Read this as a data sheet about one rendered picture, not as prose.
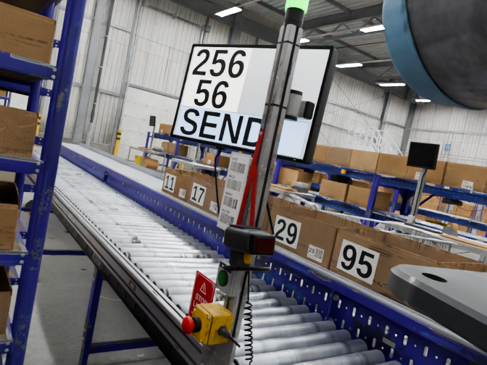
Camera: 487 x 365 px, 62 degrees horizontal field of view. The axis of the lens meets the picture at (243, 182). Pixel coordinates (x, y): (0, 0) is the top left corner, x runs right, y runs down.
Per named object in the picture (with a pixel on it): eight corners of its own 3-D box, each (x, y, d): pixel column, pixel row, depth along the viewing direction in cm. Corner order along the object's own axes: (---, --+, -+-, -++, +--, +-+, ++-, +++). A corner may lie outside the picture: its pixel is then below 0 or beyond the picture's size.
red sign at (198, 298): (187, 316, 109) (196, 269, 109) (190, 315, 110) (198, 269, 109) (217, 345, 96) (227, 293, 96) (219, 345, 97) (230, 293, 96)
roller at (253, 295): (159, 308, 133) (162, 292, 132) (280, 300, 163) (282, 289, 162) (166, 313, 129) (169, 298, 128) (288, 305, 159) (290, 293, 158)
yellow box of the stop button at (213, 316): (182, 332, 96) (188, 303, 95) (213, 329, 101) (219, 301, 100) (213, 365, 84) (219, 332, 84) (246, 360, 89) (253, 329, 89)
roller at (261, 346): (222, 358, 101) (214, 370, 103) (357, 338, 131) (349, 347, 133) (215, 341, 105) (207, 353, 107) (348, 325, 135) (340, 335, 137)
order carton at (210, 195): (186, 203, 247) (191, 176, 246) (226, 208, 264) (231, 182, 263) (219, 219, 215) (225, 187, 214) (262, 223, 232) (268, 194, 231)
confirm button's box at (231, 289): (211, 286, 98) (217, 259, 98) (222, 286, 100) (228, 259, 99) (227, 298, 93) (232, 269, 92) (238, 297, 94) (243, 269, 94)
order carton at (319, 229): (263, 240, 184) (271, 203, 182) (310, 243, 201) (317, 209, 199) (326, 271, 151) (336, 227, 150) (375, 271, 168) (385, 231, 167)
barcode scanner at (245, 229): (248, 281, 82) (254, 229, 82) (217, 269, 92) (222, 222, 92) (273, 281, 86) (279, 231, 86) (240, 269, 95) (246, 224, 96)
